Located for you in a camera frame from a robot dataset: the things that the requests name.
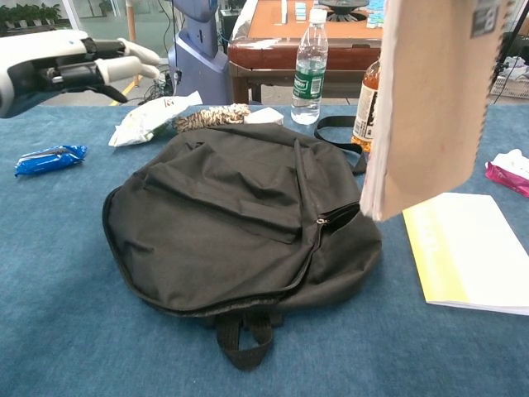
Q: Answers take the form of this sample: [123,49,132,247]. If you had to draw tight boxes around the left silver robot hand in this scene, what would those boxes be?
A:
[0,28,161,119]

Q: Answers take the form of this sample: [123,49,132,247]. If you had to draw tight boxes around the black backpack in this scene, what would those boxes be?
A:
[102,115,384,371]

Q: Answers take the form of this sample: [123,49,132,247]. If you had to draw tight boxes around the brown spiral notebook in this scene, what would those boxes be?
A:
[359,0,506,222]

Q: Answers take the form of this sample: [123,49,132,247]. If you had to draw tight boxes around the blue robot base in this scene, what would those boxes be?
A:
[167,0,231,106]

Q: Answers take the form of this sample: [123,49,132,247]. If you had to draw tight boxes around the white snack bag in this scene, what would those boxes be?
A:
[107,90,204,148]

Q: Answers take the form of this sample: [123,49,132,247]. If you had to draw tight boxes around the yellow and white book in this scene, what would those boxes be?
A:
[402,192,529,317]

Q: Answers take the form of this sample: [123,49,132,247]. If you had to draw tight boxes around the green potted plants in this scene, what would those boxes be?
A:
[0,2,63,30]

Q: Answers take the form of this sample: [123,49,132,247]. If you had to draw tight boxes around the blue cookie pack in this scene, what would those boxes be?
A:
[14,144,88,178]

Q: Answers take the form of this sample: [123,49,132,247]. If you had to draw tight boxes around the blue table mat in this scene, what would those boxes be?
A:
[0,103,529,397]

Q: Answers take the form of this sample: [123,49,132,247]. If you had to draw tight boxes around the brown mahjong table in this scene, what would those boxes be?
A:
[226,0,388,104]

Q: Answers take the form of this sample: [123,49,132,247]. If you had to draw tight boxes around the small white box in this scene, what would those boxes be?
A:
[243,107,285,127]

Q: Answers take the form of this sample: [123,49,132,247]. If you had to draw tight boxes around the clear water bottle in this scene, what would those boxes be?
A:
[290,7,330,126]

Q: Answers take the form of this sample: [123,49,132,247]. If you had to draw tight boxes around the black mahjong table dial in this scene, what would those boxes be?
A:
[317,0,370,22]

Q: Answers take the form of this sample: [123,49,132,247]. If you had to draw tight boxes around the amber tea bottle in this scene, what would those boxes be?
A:
[350,55,384,154]

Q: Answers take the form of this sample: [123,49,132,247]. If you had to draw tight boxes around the black tripod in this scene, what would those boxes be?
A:
[489,0,529,98]

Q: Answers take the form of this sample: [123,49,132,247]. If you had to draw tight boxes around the white plastic basket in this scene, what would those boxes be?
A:
[487,74,529,100]

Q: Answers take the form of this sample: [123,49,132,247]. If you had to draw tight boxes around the pink and white pouch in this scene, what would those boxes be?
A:
[484,148,529,198]

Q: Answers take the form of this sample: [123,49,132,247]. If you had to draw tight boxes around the tangle of black cables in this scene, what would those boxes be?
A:
[140,68,177,104]

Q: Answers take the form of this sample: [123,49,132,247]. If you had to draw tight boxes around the braided beige rope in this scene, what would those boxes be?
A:
[172,103,252,133]

